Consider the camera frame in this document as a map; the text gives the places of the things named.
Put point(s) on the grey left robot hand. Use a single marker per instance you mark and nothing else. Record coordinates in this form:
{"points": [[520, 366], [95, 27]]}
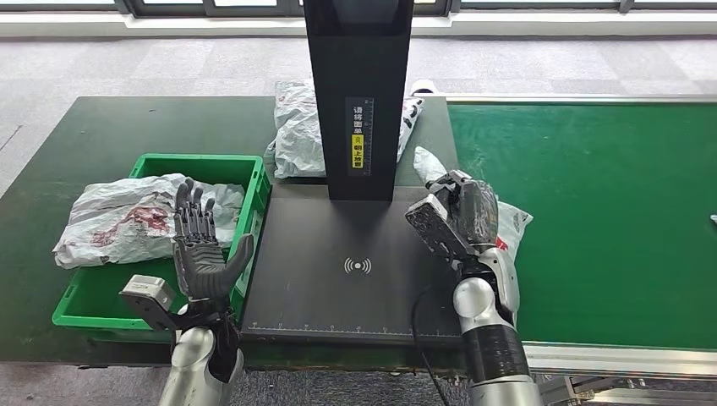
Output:
{"points": [[201, 263]]}

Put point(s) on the grey parcel bag red print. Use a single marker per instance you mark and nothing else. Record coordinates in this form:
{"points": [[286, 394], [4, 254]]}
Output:
{"points": [[123, 218]]}

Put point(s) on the white parcel bag red mark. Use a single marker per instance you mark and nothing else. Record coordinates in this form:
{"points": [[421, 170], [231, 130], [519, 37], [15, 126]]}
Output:
{"points": [[512, 224]]}

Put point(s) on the black inbound scanner machine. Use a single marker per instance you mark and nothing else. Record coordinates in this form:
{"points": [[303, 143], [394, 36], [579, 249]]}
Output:
{"points": [[347, 280]]}

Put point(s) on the white parcel bag black print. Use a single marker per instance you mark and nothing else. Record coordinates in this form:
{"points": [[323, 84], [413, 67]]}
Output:
{"points": [[297, 134]]}

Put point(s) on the green conveyor belt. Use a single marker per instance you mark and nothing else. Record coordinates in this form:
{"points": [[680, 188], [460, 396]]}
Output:
{"points": [[616, 224]]}

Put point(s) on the green plastic crate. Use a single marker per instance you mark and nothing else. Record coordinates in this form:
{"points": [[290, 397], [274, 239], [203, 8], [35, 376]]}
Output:
{"points": [[112, 302]]}

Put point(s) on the small white round object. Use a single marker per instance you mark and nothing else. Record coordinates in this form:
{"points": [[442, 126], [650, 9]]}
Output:
{"points": [[421, 87]]}

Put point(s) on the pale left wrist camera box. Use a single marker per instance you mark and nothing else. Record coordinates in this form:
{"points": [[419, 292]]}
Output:
{"points": [[145, 294]]}

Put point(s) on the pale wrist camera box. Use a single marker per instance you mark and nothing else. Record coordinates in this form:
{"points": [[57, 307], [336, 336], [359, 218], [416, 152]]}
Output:
{"points": [[145, 294], [434, 227]]}

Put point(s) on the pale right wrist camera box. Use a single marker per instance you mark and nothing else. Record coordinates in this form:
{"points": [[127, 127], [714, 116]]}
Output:
{"points": [[434, 227]]}

